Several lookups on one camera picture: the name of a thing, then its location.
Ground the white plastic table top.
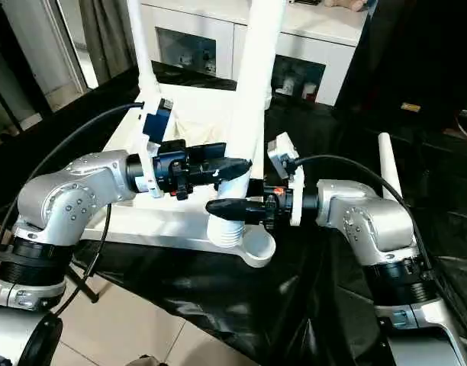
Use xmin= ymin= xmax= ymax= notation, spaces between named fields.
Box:
xmin=82 ymin=81 xmax=277 ymax=268

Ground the white plastic table leg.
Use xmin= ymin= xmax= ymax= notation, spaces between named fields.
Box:
xmin=125 ymin=0 xmax=163 ymax=101
xmin=205 ymin=0 xmax=288 ymax=249
xmin=376 ymin=131 xmax=405 ymax=202

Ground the black mat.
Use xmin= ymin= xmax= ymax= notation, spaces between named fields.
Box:
xmin=0 ymin=60 xmax=467 ymax=366

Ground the grey curtain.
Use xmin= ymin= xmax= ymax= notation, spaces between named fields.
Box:
xmin=78 ymin=0 xmax=140 ymax=88

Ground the black metal table strut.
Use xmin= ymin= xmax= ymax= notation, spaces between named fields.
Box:
xmin=66 ymin=265 xmax=101 ymax=305

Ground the white cabinet with glass doors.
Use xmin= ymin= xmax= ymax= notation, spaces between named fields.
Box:
xmin=140 ymin=0 xmax=369 ymax=107

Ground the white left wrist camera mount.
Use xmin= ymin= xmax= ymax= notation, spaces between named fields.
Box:
xmin=135 ymin=97 xmax=174 ymax=201

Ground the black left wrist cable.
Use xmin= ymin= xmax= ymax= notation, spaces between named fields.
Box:
xmin=0 ymin=100 xmax=146 ymax=318

